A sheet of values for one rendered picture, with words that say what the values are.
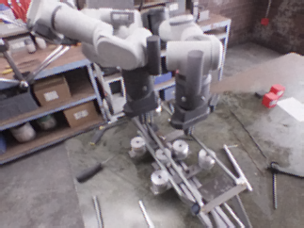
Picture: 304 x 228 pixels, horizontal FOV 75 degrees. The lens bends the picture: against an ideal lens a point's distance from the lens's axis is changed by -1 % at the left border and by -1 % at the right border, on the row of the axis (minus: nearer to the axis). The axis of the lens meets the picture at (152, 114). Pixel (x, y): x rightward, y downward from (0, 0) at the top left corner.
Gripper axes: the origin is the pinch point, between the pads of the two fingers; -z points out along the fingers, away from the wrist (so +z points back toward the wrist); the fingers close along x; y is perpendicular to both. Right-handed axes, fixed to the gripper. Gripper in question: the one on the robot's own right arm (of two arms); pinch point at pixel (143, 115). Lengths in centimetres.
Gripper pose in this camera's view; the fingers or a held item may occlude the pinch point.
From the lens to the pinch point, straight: 66.7
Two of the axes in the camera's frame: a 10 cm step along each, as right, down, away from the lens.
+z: -0.7, -7.4, -6.7
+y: 4.4, 5.8, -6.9
